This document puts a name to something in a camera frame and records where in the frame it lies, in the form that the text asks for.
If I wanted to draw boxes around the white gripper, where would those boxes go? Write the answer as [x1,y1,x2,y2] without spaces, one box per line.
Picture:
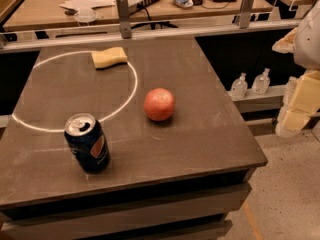
[275,71,320,138]

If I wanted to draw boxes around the yellow sponge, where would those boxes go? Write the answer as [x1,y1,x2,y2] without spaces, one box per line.
[91,47,128,69]

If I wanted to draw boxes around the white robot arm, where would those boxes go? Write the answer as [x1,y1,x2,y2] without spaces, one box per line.
[272,1,320,138]

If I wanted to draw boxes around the red apple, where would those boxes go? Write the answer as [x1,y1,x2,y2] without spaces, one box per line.
[144,88,175,122]

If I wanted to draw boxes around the clear sanitizer bottle left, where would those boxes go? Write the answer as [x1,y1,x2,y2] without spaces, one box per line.
[230,73,248,99]

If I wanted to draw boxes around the upper wooden drawer front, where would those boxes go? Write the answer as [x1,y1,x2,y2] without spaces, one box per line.
[3,183,251,240]

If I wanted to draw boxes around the wooden drawer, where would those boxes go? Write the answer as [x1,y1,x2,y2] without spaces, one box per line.
[3,183,251,240]
[96,219,234,240]

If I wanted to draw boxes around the lower wooden drawer front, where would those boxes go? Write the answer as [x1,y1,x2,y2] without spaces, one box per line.
[96,219,234,240]

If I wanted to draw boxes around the blue white package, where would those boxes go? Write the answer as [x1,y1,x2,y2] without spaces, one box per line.
[173,0,193,8]

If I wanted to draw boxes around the grey power strip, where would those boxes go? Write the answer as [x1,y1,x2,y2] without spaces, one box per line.
[128,0,160,15]

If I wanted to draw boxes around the blue Pepsi can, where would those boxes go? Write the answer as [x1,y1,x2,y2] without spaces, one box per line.
[64,113,110,172]

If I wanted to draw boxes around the clear round lid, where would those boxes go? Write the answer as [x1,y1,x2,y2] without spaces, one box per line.
[74,8,98,23]

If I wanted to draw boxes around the white papers on desk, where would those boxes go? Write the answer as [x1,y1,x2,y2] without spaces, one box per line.
[60,0,115,10]

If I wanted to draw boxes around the grey metal post right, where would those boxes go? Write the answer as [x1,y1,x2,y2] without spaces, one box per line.
[237,0,254,29]

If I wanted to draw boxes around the grey metal post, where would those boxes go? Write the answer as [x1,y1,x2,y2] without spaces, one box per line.
[116,0,132,39]
[237,0,254,29]

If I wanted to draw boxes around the grey metal post left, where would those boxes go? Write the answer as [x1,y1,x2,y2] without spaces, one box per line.
[116,0,132,39]

